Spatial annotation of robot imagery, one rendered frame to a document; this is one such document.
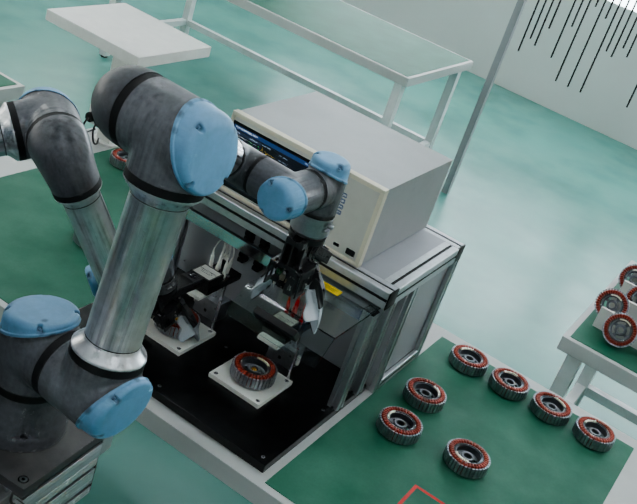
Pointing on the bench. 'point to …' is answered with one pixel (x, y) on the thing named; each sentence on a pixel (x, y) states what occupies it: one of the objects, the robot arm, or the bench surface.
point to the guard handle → (276, 323)
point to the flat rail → (228, 236)
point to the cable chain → (250, 258)
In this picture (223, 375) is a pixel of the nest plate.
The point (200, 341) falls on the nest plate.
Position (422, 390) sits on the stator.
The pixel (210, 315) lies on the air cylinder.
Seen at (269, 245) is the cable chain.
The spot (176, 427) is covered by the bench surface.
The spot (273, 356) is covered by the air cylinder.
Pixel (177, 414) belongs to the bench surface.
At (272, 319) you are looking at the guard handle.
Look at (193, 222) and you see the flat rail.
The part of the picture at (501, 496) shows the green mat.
